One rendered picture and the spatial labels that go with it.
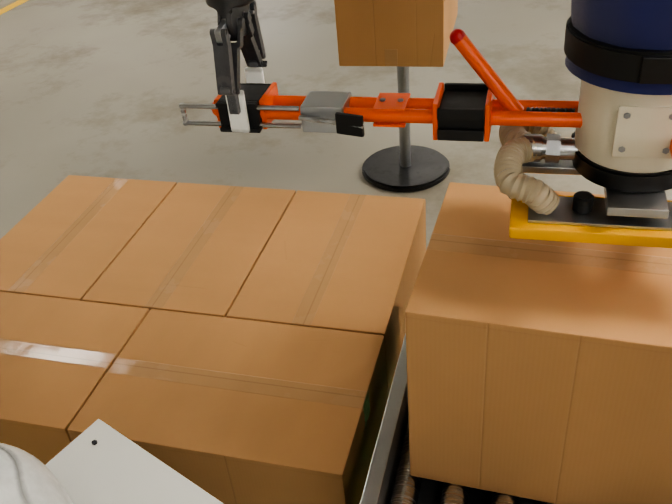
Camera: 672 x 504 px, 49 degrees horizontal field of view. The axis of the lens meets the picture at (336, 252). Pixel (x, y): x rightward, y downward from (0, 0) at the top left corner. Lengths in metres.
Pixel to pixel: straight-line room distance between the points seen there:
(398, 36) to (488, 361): 1.85
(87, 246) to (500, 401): 1.35
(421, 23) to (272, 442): 1.76
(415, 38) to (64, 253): 1.46
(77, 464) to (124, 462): 0.07
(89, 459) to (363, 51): 2.05
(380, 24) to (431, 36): 0.19
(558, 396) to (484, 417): 0.13
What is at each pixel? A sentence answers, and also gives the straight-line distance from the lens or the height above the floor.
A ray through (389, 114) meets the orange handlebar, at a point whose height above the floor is 1.20.
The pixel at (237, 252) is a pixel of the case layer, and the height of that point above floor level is 0.54.
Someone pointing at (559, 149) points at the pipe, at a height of 1.15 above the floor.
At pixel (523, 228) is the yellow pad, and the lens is 1.08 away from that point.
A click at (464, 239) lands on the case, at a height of 0.95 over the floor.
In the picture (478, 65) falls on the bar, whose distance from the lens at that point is 1.11.
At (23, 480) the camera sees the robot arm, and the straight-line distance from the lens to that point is 0.88.
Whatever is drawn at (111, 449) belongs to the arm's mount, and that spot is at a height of 0.83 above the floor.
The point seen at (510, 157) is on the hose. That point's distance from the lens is 1.11.
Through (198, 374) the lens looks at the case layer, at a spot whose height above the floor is 0.54.
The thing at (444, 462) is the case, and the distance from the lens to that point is 1.38.
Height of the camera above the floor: 1.69
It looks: 35 degrees down
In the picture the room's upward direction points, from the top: 6 degrees counter-clockwise
